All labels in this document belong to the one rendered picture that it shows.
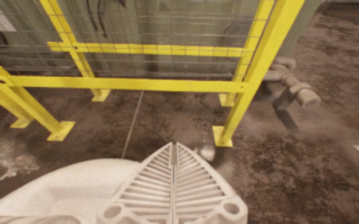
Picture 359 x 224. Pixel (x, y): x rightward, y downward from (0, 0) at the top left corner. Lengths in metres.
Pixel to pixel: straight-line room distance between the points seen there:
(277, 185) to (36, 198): 0.96
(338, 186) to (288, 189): 0.28
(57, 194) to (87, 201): 0.08
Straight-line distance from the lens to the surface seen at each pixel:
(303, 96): 1.15
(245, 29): 1.40
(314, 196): 1.03
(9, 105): 1.34
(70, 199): 0.55
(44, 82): 0.84
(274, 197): 0.90
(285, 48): 1.70
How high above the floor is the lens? 0.75
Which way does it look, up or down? 47 degrees down
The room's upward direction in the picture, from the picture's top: 1 degrees clockwise
